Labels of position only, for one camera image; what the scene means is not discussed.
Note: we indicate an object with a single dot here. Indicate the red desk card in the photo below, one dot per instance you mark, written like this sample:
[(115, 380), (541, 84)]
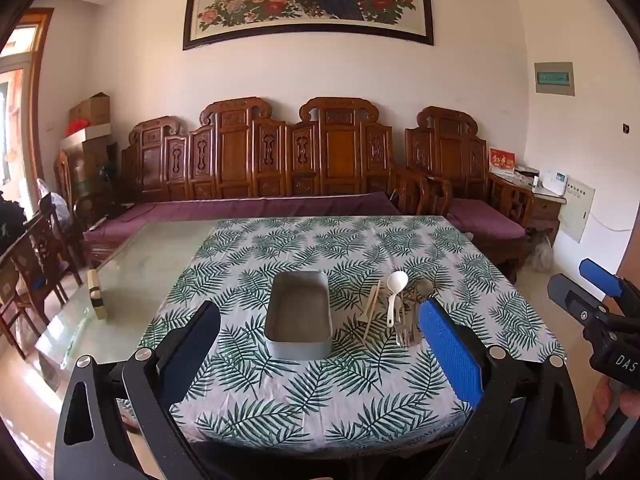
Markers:
[(501, 161)]

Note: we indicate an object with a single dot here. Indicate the long carved wooden sofa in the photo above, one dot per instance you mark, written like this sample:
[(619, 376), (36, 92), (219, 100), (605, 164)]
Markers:
[(235, 160)]

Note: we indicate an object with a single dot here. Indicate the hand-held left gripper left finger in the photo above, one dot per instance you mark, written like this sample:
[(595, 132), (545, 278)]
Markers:
[(195, 350)]

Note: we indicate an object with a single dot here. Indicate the brown cardboard box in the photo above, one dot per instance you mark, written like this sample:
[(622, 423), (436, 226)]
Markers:
[(90, 110)]

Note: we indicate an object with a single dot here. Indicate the black standing fan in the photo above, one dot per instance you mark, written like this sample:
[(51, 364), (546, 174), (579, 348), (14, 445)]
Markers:
[(107, 172)]

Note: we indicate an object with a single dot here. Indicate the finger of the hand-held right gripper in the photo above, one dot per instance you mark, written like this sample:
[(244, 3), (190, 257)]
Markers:
[(570, 292), (600, 275)]

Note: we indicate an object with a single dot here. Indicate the wooden side table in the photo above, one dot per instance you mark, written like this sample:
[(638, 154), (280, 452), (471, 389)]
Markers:
[(545, 210)]

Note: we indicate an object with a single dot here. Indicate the clear plastic bag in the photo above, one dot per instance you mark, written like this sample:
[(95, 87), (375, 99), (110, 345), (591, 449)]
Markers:
[(55, 205)]

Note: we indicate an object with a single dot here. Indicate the light wooden chopstick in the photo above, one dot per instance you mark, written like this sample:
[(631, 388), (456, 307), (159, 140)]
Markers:
[(372, 302), (372, 312)]

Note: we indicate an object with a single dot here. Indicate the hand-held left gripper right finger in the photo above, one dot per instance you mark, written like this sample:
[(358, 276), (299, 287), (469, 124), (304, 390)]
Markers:
[(450, 355)]

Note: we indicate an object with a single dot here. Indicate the white fluffy bag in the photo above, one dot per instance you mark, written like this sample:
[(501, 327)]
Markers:
[(540, 252)]

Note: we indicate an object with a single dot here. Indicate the black bag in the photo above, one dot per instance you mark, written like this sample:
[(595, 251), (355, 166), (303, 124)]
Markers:
[(10, 225)]

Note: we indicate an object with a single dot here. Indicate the wooden block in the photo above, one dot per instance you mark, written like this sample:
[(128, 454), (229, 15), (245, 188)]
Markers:
[(97, 295)]

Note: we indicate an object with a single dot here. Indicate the white plastic spoon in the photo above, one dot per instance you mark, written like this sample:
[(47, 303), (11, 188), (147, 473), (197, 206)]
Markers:
[(398, 282)]

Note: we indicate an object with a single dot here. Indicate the long purple seat cushion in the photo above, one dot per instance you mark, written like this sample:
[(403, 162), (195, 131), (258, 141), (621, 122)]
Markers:
[(240, 210)]

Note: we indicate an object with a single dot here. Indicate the white telephone device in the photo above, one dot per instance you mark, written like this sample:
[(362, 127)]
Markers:
[(554, 182)]

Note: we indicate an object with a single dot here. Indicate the stack of cardboard boxes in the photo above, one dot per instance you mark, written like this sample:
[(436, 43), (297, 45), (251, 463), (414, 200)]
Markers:
[(85, 165)]

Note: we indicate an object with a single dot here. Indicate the grey metal tray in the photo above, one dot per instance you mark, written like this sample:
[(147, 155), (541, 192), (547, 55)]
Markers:
[(295, 310)]

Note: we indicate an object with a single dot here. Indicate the white box with red items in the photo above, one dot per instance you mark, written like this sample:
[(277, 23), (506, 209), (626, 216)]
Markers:
[(87, 131)]

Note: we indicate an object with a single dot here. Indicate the person's right hand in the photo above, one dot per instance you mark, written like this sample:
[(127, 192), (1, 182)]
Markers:
[(597, 420)]

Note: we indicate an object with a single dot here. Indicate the tissue box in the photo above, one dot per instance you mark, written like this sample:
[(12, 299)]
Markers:
[(526, 174)]

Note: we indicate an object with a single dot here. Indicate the metal spoon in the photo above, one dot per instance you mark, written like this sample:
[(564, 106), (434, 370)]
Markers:
[(425, 288)]

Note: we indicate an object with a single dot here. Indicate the carved wooden armchair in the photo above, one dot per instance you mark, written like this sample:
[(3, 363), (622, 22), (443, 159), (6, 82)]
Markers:
[(450, 155)]

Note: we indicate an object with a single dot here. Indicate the white wall electrical box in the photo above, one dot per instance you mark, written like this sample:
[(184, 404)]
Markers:
[(576, 210)]

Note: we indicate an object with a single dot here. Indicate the wooden side chair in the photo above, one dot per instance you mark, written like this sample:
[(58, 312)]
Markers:
[(35, 265)]

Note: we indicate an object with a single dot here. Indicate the grey wall panel box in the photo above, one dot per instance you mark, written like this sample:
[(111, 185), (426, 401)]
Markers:
[(554, 79)]

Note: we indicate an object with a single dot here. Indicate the wooden door frame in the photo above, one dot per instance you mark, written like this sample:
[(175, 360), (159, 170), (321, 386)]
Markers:
[(37, 110)]

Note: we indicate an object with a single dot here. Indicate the framed peacock flower painting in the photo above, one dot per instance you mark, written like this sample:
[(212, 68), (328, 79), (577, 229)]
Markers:
[(310, 0)]

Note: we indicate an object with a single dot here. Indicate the leaf print tablecloth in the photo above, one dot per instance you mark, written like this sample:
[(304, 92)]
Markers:
[(350, 240)]

